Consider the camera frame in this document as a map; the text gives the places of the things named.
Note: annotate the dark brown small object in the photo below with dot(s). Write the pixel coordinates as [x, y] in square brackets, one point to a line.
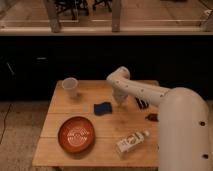
[152, 117]

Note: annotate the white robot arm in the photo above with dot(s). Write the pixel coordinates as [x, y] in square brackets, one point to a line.
[183, 127]

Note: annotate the grey support post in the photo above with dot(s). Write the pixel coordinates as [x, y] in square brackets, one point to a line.
[52, 15]
[116, 12]

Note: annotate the wooden table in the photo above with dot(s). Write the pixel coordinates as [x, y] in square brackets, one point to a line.
[109, 128]

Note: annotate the grey support post middle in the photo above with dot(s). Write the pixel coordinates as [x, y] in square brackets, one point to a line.
[116, 12]

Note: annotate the red orange bowl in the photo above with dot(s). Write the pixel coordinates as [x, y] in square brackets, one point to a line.
[76, 134]

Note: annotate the clear plastic cup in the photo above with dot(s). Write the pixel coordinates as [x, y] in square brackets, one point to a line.
[70, 86]

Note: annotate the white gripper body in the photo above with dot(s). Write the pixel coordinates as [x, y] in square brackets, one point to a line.
[119, 96]

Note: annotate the white milk carton bottle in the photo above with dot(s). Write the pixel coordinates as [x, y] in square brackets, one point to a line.
[131, 141]

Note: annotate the black white eraser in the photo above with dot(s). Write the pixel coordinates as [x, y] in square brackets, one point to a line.
[142, 104]

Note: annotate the grey support post left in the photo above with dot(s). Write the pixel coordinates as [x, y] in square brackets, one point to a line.
[52, 15]

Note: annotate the blue sponge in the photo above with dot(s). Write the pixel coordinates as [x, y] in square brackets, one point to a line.
[102, 108]

